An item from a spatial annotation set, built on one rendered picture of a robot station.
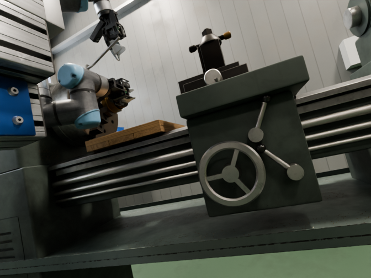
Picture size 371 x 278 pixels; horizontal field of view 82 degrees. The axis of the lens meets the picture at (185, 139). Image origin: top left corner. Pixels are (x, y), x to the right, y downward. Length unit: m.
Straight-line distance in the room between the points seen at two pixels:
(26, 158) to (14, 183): 0.09
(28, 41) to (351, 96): 0.69
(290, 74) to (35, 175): 0.89
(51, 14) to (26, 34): 0.07
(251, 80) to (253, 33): 3.12
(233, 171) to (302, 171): 0.15
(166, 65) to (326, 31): 2.37
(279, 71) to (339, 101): 0.22
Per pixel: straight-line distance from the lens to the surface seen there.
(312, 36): 3.57
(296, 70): 0.53
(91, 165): 0.87
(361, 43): 0.95
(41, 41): 0.41
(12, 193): 1.00
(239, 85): 0.52
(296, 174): 0.53
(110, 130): 1.09
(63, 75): 0.74
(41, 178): 0.98
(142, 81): 4.13
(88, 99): 0.71
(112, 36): 1.15
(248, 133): 0.51
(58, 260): 0.84
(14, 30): 0.40
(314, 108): 0.67
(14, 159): 0.98
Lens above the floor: 0.77
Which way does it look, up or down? 5 degrees up
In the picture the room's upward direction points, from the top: 13 degrees counter-clockwise
